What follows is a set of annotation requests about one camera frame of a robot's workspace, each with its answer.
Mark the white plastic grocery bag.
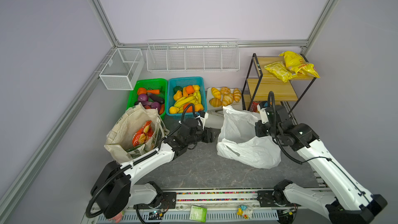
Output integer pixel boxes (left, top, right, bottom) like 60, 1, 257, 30
216, 106, 281, 169

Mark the red snack bag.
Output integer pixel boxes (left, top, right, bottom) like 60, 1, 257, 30
132, 120, 154, 147

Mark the cream canvas tote bag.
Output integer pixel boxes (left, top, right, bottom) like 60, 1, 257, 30
104, 104, 170, 163

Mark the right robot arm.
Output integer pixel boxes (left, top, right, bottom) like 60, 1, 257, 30
255, 91, 388, 224

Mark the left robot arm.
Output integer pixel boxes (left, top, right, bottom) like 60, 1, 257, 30
85, 111, 212, 219

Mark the white bread tray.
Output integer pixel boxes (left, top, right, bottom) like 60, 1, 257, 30
205, 87, 243, 129

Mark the red soda can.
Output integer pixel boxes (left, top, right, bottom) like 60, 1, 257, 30
249, 102, 260, 113

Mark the yellow fruit front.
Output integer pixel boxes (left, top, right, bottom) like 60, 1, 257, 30
169, 106, 179, 115

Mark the banana bunch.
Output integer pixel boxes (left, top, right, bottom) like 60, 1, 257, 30
174, 91, 202, 108

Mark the black wooden shelf rack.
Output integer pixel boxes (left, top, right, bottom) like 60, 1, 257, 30
241, 53, 316, 113

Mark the teal plastic basket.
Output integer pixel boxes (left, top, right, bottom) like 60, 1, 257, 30
166, 77, 207, 120

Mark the croissant front left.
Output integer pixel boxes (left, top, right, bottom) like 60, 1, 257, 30
209, 97, 222, 107

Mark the croissant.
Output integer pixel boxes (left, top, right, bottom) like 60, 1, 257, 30
220, 87, 231, 95
209, 97, 222, 107
211, 87, 222, 100
222, 93, 235, 106
233, 88, 241, 102

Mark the yellow pear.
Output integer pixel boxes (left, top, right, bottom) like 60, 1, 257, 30
173, 90, 183, 102

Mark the orange fruit back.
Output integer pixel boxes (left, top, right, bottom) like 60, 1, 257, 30
186, 85, 195, 95

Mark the croissant far left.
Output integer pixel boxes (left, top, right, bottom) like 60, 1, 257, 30
211, 87, 222, 100

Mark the green avocado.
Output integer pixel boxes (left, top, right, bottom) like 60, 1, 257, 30
173, 86, 183, 93

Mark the croissant far right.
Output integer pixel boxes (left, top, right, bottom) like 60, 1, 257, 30
233, 88, 241, 102

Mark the croissant centre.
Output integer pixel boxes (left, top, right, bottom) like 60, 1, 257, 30
222, 93, 235, 106

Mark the dark purple eggplant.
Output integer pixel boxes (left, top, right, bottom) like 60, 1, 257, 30
147, 93, 165, 105

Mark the yellow chip bag left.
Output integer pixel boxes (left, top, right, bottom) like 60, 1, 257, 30
264, 61, 296, 83

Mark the yellow chip bag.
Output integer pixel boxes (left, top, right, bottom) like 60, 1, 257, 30
264, 61, 296, 83
279, 51, 320, 78

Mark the croissant top middle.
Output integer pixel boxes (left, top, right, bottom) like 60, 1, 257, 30
220, 87, 231, 95

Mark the orange carrot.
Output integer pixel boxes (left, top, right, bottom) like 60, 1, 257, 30
147, 89, 160, 95

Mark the purple eggplant front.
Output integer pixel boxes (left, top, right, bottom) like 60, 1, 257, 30
134, 101, 153, 106

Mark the yellow chip bag right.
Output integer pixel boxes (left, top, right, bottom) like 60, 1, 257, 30
279, 51, 320, 78

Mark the purple onion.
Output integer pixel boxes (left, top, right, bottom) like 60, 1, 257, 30
137, 94, 149, 102

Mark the green plastic basket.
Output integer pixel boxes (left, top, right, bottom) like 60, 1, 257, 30
126, 78, 168, 119

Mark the orange red tomato back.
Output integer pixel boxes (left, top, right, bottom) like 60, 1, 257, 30
137, 88, 147, 95

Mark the green small box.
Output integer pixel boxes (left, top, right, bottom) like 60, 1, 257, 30
189, 205, 207, 223

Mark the small white mesh basket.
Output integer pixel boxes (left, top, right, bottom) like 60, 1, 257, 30
99, 48, 145, 91

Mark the yellow toy figure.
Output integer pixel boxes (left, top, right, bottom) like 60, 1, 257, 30
236, 205, 253, 219

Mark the pink toy figure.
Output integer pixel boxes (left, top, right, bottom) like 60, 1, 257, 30
109, 213, 123, 224

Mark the long white wire basket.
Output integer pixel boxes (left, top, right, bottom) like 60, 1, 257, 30
146, 38, 240, 72

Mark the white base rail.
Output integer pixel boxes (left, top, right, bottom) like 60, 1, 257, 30
87, 189, 302, 224

